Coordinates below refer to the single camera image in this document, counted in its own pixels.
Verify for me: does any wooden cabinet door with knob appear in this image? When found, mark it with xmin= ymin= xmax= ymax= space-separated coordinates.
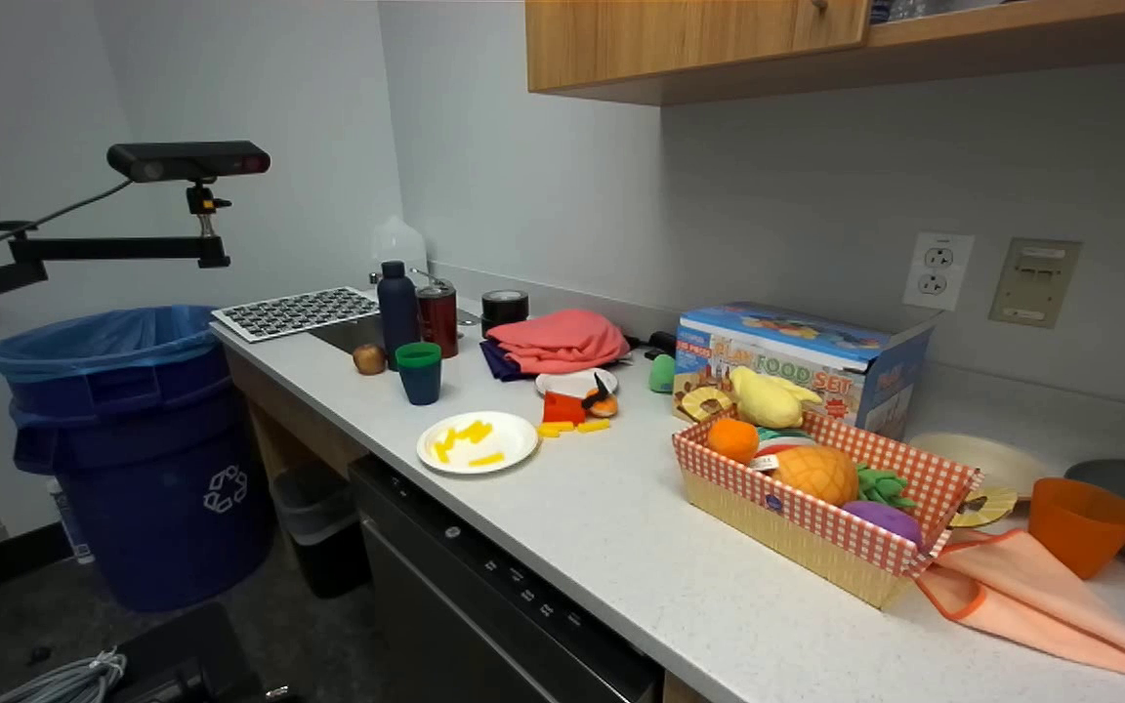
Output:
xmin=522 ymin=0 xmax=874 ymax=96

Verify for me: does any coral red cloth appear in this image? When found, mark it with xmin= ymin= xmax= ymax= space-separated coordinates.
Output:
xmin=482 ymin=304 xmax=631 ymax=377

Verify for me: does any red toy fries carton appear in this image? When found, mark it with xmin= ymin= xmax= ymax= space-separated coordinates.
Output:
xmin=539 ymin=390 xmax=594 ymax=428

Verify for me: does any dark blue cloth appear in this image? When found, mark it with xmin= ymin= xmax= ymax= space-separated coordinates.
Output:
xmin=473 ymin=334 xmax=539 ymax=386

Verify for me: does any black cup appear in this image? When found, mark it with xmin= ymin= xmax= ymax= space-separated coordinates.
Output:
xmin=475 ymin=285 xmax=535 ymax=334

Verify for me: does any black flat device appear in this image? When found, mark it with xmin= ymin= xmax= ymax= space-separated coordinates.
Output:
xmin=621 ymin=328 xmax=681 ymax=362

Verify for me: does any green round sponge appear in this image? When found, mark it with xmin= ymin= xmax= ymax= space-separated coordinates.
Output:
xmin=646 ymin=350 xmax=684 ymax=397

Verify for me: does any dark red cup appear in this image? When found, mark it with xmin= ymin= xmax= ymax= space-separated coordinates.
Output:
xmin=415 ymin=278 xmax=463 ymax=362

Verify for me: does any green plastic cup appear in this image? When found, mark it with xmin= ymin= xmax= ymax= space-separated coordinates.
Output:
xmin=389 ymin=334 xmax=449 ymax=377

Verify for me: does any blue plastic cup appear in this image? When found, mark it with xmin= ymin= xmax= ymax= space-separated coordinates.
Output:
xmin=400 ymin=362 xmax=445 ymax=410

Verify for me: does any brown toy bread slice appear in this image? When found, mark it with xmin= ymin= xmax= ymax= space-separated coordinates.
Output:
xmin=672 ymin=377 xmax=737 ymax=428

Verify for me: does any dark blue bottle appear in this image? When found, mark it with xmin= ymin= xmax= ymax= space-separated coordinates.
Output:
xmin=376 ymin=256 xmax=427 ymax=362

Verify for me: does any small orange toy fruit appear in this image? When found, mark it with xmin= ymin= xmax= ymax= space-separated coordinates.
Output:
xmin=703 ymin=412 xmax=764 ymax=467

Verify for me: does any clear soap bottle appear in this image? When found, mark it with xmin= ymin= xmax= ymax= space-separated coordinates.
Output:
xmin=366 ymin=211 xmax=439 ymax=285

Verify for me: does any yellow toy banana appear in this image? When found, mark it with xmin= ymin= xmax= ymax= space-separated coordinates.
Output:
xmin=727 ymin=362 xmax=829 ymax=432

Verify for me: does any white red toy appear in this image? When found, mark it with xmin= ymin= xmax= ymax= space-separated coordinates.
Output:
xmin=750 ymin=438 xmax=801 ymax=477

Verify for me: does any blue toy food box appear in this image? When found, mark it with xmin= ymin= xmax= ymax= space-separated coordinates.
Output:
xmin=672 ymin=300 xmax=934 ymax=444

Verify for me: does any white grid sink rack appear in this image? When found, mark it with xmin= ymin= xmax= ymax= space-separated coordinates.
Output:
xmin=206 ymin=280 xmax=385 ymax=349

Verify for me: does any large orange toy fruit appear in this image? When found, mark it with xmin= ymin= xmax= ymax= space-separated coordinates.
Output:
xmin=773 ymin=442 xmax=865 ymax=511

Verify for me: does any small grey waste bin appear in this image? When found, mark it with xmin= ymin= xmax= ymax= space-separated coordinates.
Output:
xmin=269 ymin=459 xmax=376 ymax=601

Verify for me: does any wooden tray of toy food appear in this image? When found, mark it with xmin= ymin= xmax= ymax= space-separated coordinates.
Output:
xmin=669 ymin=410 xmax=984 ymax=612

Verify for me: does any green toy vegetable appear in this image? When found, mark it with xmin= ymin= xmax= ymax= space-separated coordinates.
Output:
xmin=854 ymin=459 xmax=919 ymax=514

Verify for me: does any purple toy vegetable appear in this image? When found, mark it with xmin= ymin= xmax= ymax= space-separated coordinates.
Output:
xmin=838 ymin=494 xmax=931 ymax=549

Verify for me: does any cream plate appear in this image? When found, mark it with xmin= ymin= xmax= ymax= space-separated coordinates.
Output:
xmin=904 ymin=428 xmax=1053 ymax=507

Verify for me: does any blue recycling bin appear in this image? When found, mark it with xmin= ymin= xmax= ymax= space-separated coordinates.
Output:
xmin=0 ymin=300 xmax=285 ymax=618

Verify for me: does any yellow toy fruit slice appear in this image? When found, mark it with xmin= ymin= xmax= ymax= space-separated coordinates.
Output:
xmin=944 ymin=484 xmax=1025 ymax=533

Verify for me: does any black perforated table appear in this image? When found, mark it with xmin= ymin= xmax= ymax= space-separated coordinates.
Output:
xmin=102 ymin=601 xmax=280 ymax=703

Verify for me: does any peach cloth napkin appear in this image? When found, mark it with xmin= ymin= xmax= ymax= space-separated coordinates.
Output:
xmin=910 ymin=524 xmax=1125 ymax=687

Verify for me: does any orange plastic cup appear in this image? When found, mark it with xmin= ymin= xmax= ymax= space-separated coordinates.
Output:
xmin=1025 ymin=471 xmax=1125 ymax=582

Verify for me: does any white wall outlet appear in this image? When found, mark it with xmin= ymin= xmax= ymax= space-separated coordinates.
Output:
xmin=900 ymin=229 xmax=982 ymax=316

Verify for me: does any black stereo camera bar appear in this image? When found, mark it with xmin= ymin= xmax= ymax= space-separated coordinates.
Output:
xmin=102 ymin=138 xmax=275 ymax=186

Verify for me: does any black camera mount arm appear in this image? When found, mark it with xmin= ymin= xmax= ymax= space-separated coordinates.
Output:
xmin=0 ymin=181 xmax=234 ymax=319

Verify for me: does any wooden wall cabinet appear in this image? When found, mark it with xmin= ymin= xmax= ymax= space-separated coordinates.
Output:
xmin=522 ymin=0 xmax=1125 ymax=108

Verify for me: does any grey rope bundle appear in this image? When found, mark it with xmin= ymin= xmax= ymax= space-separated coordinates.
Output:
xmin=0 ymin=647 xmax=131 ymax=703

